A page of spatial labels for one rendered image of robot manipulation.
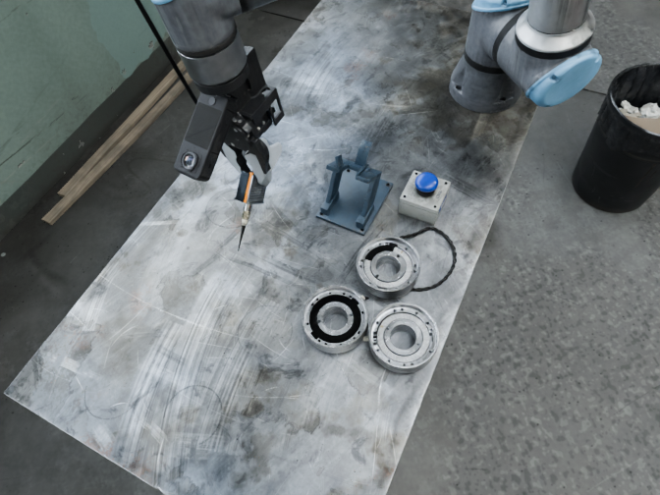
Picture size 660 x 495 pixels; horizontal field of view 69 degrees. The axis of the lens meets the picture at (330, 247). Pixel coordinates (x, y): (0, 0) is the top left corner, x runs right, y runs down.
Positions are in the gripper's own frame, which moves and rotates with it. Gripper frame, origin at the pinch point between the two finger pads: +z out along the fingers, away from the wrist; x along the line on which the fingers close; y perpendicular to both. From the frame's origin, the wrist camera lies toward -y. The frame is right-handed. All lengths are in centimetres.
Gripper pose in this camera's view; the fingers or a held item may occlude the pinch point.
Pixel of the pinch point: (253, 179)
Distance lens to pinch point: 77.1
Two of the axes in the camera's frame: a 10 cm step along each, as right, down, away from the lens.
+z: 1.4, 5.0, 8.5
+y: 5.2, -7.7, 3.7
